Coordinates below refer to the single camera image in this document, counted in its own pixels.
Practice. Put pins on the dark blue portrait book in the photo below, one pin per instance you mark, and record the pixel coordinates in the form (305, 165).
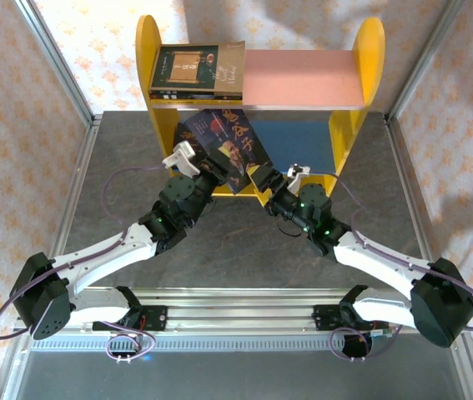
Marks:
(184, 134)
(236, 137)

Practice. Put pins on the black wolf eyes book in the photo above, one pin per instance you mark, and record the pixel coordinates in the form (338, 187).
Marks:
(194, 96)

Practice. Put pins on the tan scroll cover book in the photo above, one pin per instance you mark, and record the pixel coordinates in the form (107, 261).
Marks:
(194, 66)

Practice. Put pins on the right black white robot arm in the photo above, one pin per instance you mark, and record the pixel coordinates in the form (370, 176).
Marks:
(386, 258)

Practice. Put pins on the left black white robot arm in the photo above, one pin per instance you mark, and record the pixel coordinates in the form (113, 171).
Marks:
(102, 258)

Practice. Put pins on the yellow cartoon book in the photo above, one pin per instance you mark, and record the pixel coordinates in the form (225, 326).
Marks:
(202, 102)

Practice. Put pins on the small green circuit board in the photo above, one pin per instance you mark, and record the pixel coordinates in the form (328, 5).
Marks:
(380, 332)

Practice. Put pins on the yellow pink blue bookshelf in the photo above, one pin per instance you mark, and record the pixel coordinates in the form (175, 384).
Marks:
(367, 62)

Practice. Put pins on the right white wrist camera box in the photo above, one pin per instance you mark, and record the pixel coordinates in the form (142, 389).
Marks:
(298, 173)

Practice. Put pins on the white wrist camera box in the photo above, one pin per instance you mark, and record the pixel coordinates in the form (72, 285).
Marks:
(184, 156)
(298, 173)

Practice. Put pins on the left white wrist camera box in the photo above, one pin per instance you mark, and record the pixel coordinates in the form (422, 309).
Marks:
(184, 156)

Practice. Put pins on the aluminium side rail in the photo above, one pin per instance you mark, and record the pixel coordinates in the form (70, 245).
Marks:
(82, 166)
(394, 133)

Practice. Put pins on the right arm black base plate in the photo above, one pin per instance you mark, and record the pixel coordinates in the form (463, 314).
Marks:
(323, 318)

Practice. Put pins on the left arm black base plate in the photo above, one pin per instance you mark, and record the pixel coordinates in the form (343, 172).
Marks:
(159, 318)

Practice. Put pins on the aluminium rail frame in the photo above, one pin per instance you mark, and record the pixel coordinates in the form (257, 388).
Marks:
(240, 316)

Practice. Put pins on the aluminium corner post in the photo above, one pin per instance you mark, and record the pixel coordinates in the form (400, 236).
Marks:
(57, 62)
(424, 62)

